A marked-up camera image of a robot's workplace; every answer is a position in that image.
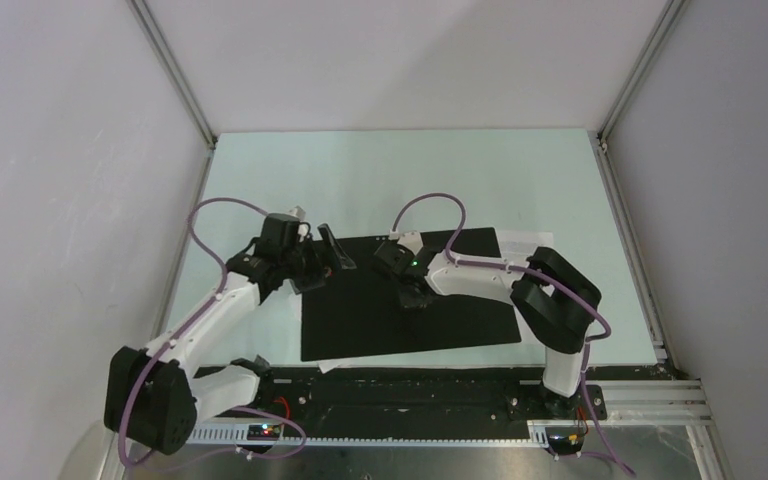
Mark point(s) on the aluminium frame post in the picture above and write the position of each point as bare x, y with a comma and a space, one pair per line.
656, 40
166, 57

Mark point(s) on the controller circuit board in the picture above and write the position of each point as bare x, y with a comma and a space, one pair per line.
564, 445
264, 433

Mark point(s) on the beige black file folder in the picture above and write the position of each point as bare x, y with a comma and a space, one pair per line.
366, 312

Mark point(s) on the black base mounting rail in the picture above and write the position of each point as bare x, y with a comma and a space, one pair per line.
406, 404

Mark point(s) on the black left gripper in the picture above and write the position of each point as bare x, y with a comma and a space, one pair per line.
319, 272

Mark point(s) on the left aluminium frame post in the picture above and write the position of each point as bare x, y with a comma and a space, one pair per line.
166, 57

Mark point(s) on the printed white paper sheet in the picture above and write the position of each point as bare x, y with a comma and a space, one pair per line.
522, 244

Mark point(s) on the white paper stack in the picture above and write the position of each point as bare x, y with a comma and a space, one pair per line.
326, 366

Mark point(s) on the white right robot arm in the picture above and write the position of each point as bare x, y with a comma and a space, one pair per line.
558, 304

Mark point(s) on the left controller circuit board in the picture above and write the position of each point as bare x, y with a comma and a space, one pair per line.
264, 433

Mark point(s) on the right controller circuit board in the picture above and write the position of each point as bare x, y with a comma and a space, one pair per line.
564, 445

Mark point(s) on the right aluminium frame post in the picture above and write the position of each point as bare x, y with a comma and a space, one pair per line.
656, 40

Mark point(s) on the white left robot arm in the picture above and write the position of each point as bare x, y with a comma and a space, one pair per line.
155, 396

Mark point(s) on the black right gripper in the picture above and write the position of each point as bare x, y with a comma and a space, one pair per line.
408, 301

